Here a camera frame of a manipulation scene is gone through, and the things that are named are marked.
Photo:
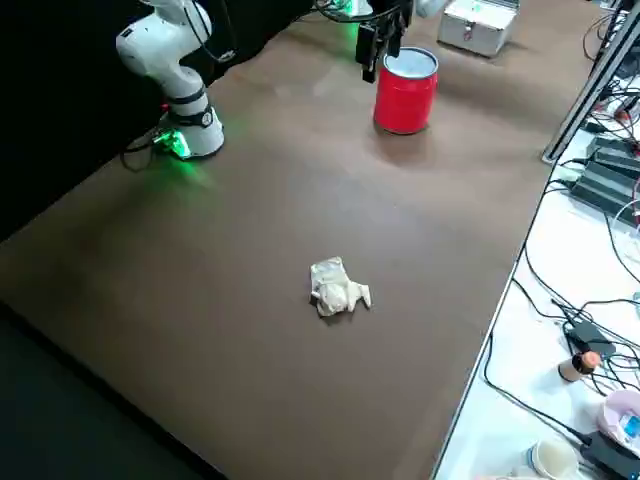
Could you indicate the blue white packet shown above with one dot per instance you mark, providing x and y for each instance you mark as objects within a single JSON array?
[{"x": 630, "y": 427}]

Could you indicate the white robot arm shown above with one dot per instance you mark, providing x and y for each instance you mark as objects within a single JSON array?
[
  {"x": 430, "y": 6},
  {"x": 150, "y": 45}
]

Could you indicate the small aluminium case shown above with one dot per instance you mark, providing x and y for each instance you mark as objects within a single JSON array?
[{"x": 475, "y": 30}]

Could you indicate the black power brick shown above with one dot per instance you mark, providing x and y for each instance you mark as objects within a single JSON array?
[{"x": 607, "y": 452}]

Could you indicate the large black power adapter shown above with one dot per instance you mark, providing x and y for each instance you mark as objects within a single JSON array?
[
  {"x": 617, "y": 152},
  {"x": 600, "y": 187}
]

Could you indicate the brown bottle orange cap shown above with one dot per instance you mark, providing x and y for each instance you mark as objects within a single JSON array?
[{"x": 575, "y": 367}]

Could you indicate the pink bowl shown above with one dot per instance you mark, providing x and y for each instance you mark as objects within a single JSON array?
[{"x": 612, "y": 415}]

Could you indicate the aluminium frame post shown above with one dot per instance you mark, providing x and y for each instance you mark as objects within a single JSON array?
[{"x": 580, "y": 105}]

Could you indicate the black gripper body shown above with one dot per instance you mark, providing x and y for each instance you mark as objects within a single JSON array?
[{"x": 392, "y": 11}]

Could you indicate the red push-button trash can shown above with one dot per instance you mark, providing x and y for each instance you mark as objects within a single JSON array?
[{"x": 400, "y": 100}]

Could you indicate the white paper cup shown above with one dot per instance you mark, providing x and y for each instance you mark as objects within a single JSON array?
[{"x": 552, "y": 457}]

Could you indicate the small black power adapter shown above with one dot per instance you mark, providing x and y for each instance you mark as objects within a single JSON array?
[{"x": 590, "y": 337}]

